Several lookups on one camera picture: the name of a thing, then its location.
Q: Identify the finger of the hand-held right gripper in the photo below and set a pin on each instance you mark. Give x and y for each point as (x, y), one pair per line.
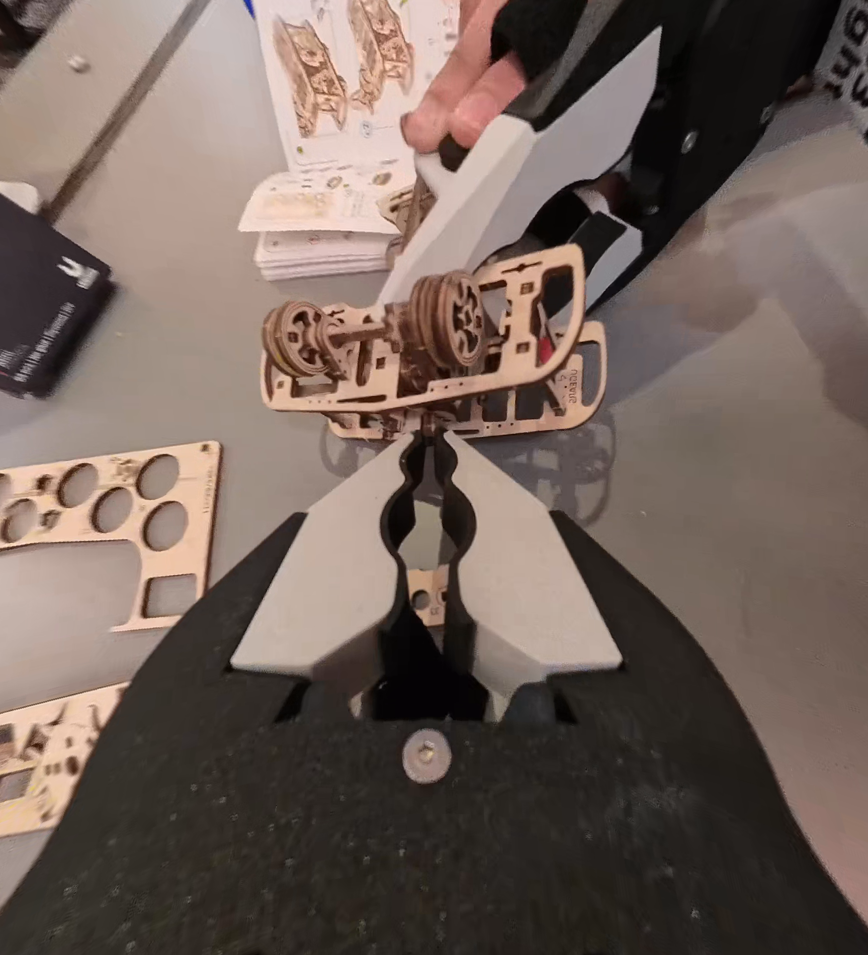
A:
(617, 250)
(523, 179)

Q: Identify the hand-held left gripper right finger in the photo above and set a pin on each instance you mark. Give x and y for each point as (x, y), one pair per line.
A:
(531, 597)

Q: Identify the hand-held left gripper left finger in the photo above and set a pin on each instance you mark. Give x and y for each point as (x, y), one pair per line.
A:
(315, 597)

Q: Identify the wooden biplane model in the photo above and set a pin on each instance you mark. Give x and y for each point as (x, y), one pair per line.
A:
(434, 351)

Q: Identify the grey desk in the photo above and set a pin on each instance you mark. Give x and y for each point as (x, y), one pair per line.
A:
(702, 485)

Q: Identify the person's right hand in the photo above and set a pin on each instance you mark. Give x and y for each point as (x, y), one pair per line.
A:
(464, 97)

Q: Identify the small wooden offcut piece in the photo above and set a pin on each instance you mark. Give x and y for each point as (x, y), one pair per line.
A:
(426, 608)

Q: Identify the wooden sheet with round holes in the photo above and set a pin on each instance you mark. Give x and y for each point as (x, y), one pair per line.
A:
(180, 537)

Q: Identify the white instruction booklet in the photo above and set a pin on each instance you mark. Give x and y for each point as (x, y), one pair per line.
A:
(329, 149)

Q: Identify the wooden punched-out part sheet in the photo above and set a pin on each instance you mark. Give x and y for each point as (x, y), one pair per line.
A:
(31, 791)

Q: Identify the black biplane product box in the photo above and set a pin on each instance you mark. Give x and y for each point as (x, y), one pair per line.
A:
(16, 298)

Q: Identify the small metal nut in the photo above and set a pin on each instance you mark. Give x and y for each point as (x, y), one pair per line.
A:
(77, 63)

